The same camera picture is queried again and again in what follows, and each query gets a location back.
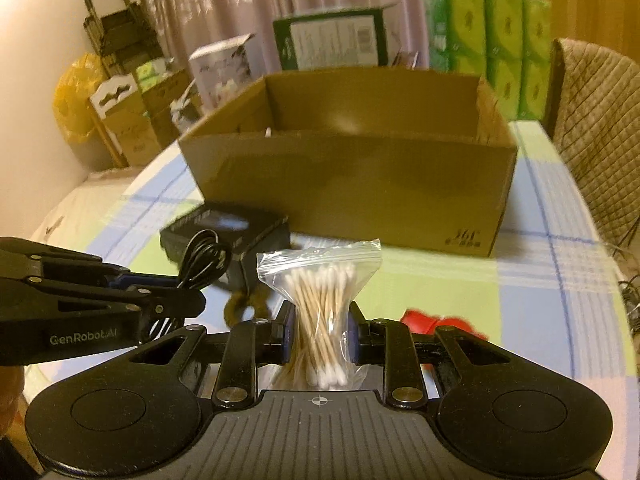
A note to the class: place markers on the stack of green tissue packs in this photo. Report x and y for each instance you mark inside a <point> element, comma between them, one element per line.
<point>495,45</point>

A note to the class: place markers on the green and white carton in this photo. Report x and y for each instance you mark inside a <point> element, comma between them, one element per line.
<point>330,40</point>

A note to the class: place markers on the beige bedsheet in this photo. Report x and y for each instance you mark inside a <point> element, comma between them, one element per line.
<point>90,200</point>

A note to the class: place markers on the wooden door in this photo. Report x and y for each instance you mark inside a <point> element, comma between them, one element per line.
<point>575,0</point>

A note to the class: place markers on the black folding step ladder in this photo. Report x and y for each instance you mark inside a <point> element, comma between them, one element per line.
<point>120,25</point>

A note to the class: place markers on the brown cardboard box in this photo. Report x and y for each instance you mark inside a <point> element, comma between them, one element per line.
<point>360,185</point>

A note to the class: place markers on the white appliance box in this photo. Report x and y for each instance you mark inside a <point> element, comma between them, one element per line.
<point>220,72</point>

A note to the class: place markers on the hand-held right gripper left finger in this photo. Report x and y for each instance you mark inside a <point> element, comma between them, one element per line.
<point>288,332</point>

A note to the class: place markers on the white plastic bag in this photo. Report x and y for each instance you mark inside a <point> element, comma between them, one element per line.
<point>185,107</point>

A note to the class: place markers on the person's left hand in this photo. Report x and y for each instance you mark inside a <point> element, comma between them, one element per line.
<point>10,387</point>

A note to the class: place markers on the small brown cardboard boxes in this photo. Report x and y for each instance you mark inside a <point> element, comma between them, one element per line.
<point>125,130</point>

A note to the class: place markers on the beige quilted chair cover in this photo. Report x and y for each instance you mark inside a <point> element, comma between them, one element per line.
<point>600,150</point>

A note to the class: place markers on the red toy figure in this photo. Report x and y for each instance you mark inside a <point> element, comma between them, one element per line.
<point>425,322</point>

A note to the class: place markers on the black product box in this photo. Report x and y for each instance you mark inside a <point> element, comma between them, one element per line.
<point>260,235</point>

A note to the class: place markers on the yellow plastic bag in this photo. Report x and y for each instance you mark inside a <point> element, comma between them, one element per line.
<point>75,105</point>

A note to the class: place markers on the bag of cotton swabs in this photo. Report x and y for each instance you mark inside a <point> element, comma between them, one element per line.
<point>320,290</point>

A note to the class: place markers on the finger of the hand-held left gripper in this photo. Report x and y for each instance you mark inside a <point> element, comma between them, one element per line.
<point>170,302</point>
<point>55,262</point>

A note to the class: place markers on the cardboard box of tissue boxes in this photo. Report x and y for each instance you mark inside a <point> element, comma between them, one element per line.
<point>160,95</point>

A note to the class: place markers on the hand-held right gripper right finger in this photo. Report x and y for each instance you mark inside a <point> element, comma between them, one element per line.
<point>352,335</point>

